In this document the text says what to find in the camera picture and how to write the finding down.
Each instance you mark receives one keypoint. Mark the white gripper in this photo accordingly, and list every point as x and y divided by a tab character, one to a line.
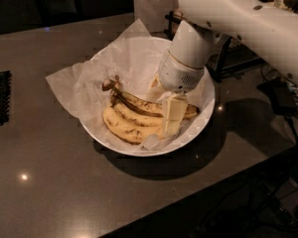
177	73

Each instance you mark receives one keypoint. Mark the spotted banana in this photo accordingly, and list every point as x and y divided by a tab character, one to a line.
136	118
127	131
138	105

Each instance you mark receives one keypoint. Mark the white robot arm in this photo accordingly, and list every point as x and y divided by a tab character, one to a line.
271	33

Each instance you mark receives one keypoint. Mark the white bowl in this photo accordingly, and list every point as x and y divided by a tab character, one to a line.
135	60

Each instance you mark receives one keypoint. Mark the white paper liner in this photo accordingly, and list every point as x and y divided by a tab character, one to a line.
66	83

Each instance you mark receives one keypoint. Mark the black power adapter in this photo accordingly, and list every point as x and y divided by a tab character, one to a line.
279	95

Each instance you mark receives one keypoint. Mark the dark water dispenser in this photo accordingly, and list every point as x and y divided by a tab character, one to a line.
56	12

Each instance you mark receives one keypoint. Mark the black grid mat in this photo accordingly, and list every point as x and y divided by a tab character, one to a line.
5	91

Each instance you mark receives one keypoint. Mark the black wire snack rack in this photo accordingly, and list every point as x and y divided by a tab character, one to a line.
222	57

